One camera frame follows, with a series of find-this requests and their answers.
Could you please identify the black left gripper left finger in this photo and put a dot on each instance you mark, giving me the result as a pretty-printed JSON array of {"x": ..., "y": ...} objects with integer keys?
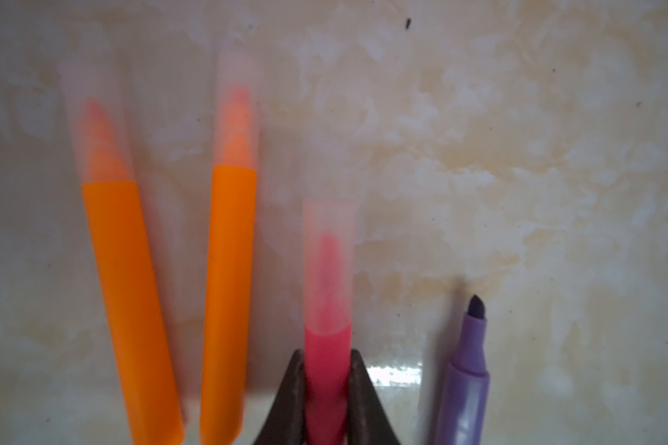
[{"x": 285, "y": 422}]

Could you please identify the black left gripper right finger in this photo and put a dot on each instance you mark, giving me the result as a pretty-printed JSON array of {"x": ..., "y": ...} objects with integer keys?
[{"x": 367, "y": 422}]

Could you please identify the pink highlighter pen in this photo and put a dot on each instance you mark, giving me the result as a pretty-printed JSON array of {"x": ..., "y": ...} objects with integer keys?
[{"x": 327, "y": 364}]

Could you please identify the orange highlighter pen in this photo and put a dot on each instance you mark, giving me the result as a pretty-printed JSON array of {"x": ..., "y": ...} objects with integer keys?
[
  {"x": 227, "y": 306},
  {"x": 129, "y": 290}
]

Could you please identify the purple marker pen right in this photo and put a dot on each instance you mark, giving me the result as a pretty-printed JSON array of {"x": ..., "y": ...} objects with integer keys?
[{"x": 462, "y": 393}]

